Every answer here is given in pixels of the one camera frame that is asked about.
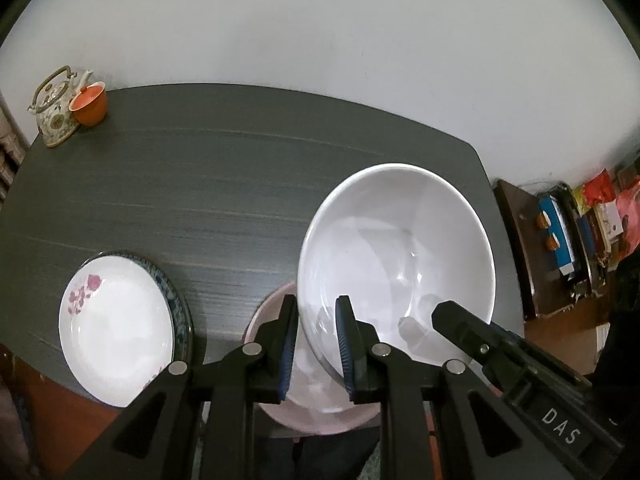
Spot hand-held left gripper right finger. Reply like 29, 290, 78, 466
334, 295, 563, 480

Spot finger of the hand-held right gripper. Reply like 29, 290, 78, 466
431, 300, 547, 397

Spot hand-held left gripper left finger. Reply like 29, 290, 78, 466
97, 294, 301, 480

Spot large pink bowl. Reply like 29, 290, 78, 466
242, 281, 383, 436

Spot white bowl with pink band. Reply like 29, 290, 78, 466
297, 162, 497, 401

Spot blue floral patterned plate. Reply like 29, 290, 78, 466
125, 252, 194, 363

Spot white rose print plate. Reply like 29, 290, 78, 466
58, 254, 176, 407

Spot dark wooden side cabinet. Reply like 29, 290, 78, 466
492, 179, 616, 322

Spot person's dark trousers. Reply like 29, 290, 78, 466
252, 427, 383, 480

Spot blue box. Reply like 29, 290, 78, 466
539, 195, 582, 277

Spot pile of colourful packets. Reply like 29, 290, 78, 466
572, 162, 640, 261

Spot orange lidded cup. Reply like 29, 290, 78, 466
68, 81, 108, 127

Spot floral ceramic teapot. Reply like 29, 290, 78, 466
27, 65, 93, 148

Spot beige patterned curtain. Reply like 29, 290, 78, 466
0, 90, 31, 206

